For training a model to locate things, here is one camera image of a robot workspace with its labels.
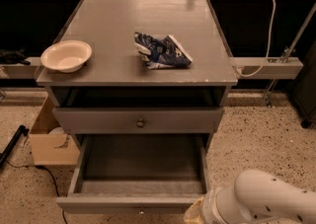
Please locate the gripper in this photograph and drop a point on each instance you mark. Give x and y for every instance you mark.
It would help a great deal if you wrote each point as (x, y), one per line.
(208, 208)

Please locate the grey drawer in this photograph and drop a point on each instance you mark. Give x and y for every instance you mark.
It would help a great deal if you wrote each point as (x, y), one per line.
(138, 174)
(138, 120)

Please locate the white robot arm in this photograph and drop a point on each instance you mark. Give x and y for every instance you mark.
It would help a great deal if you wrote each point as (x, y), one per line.
(255, 197)

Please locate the grey wooden drawer cabinet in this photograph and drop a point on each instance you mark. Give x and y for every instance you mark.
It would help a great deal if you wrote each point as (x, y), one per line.
(116, 77)

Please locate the cardboard box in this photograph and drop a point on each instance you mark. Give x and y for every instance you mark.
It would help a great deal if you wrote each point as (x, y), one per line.
(51, 146)

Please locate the blue white chip bag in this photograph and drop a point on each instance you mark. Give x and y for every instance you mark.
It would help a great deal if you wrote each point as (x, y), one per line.
(161, 53)

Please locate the black cabinet at right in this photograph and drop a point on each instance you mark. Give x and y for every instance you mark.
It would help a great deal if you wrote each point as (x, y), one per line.
(304, 89)

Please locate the black bar on floor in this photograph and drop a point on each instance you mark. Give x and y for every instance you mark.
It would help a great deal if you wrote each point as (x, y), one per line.
(22, 130)

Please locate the white bowl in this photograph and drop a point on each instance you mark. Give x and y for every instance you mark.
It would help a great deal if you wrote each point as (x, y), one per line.
(66, 56)

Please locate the black cloth on rail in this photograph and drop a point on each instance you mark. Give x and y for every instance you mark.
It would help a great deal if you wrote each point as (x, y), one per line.
(13, 57)

